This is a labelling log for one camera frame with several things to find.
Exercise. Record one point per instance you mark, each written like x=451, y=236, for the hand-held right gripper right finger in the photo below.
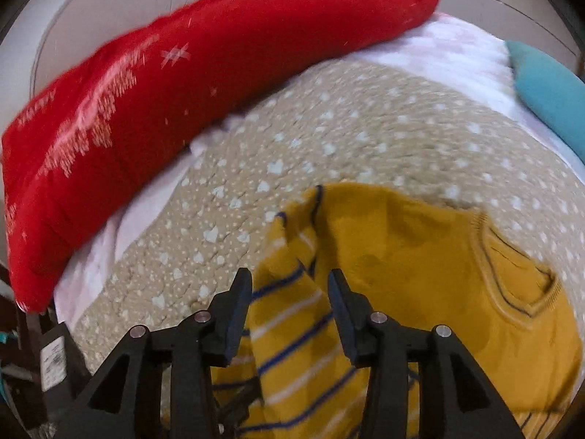
x=342, y=324

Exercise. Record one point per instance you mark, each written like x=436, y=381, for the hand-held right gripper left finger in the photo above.
x=235, y=324

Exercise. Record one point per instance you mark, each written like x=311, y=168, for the red patterned blanket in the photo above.
x=160, y=109

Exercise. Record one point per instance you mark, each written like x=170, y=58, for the white headboard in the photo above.
x=114, y=9

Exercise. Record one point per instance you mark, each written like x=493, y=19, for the beige heart-print quilt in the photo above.
x=365, y=114

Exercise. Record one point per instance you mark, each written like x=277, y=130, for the yellow striped sweater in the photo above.
x=411, y=260

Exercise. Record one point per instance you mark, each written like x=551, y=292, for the teal pillow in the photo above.
x=548, y=91

